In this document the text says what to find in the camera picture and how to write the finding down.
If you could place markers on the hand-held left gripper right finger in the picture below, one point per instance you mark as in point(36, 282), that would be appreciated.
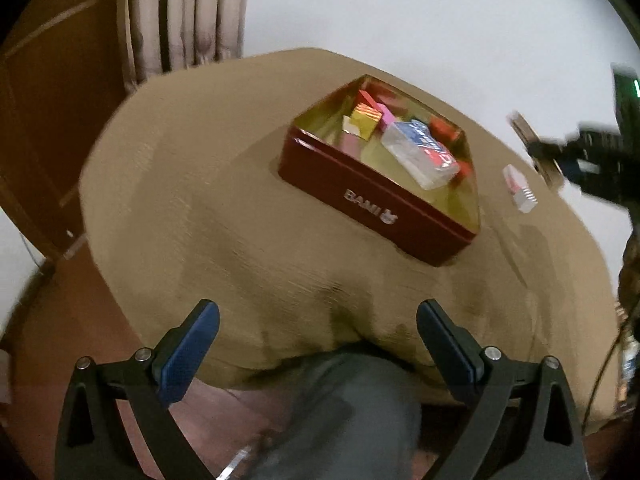
point(450, 355)

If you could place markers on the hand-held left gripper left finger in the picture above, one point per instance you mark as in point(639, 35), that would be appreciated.
point(187, 355)

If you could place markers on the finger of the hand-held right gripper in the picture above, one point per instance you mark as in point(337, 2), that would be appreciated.
point(590, 138)
point(595, 177)

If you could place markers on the clear case with zigzag label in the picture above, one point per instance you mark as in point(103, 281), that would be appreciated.
point(520, 187)

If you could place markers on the red rounded plastic box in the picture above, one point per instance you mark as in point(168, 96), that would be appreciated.
point(442, 129)

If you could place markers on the clear box with blue label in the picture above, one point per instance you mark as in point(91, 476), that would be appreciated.
point(422, 152)

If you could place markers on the dark red tin box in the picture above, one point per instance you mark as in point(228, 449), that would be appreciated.
point(350, 185)

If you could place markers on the magenta wooden block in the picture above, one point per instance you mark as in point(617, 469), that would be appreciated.
point(389, 112)

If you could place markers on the yellow wooden cube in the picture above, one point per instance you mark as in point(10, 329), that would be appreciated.
point(365, 121)

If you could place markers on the pink lipstick tube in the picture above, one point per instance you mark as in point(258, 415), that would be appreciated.
point(351, 142)

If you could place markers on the person's grey trouser leg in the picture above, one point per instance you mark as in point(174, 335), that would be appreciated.
point(340, 420)

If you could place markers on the brown wooden door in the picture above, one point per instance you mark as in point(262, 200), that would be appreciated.
point(55, 110)

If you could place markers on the beige patterned curtain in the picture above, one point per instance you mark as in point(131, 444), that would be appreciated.
point(185, 15)

